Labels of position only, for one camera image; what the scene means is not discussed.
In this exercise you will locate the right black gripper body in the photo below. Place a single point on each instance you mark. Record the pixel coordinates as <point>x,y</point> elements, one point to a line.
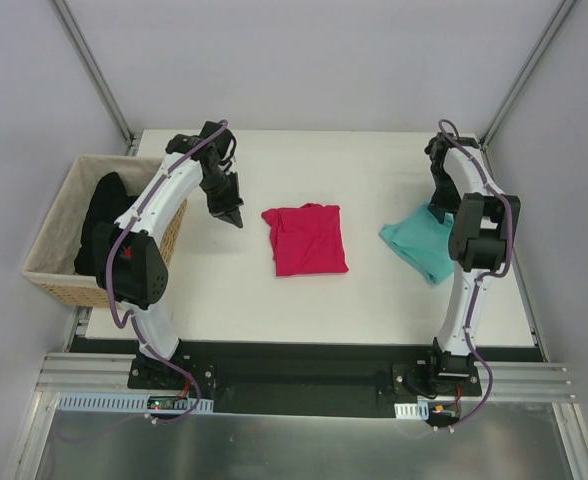
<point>441,209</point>

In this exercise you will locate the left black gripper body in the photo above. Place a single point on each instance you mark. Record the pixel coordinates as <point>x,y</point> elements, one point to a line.
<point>225,203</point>

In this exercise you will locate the teal t shirt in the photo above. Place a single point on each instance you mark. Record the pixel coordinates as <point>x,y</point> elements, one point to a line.
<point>422,242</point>

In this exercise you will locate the pink t shirt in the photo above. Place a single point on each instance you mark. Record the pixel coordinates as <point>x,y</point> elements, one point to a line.
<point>306,240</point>

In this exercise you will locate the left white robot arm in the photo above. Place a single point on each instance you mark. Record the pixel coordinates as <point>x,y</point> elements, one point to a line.
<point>129,265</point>

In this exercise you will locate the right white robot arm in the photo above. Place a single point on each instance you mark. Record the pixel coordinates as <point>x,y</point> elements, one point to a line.
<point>481,240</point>

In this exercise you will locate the wicker laundry basket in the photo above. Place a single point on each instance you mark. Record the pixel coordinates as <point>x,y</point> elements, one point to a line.
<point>50,261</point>

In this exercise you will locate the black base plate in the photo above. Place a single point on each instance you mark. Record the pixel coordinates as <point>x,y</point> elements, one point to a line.
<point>361,381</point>

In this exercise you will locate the right white cable duct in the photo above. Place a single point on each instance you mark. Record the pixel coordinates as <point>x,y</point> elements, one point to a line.
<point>412,411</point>

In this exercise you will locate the white cable duct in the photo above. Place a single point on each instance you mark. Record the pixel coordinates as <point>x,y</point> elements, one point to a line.
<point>412,411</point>
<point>131,403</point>

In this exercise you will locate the right rear aluminium post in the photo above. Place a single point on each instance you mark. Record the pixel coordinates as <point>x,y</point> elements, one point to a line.
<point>557,20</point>

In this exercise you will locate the aluminium post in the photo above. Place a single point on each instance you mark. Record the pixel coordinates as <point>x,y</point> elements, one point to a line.
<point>557,20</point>
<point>88,61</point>

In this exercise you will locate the aluminium rail frame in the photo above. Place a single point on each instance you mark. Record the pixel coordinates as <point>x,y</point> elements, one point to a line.
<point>531,426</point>

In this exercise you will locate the left rear aluminium post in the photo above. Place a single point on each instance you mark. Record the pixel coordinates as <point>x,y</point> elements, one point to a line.
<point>88,61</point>

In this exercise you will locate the left white cable duct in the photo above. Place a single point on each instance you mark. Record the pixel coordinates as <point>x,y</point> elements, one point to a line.
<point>131,403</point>

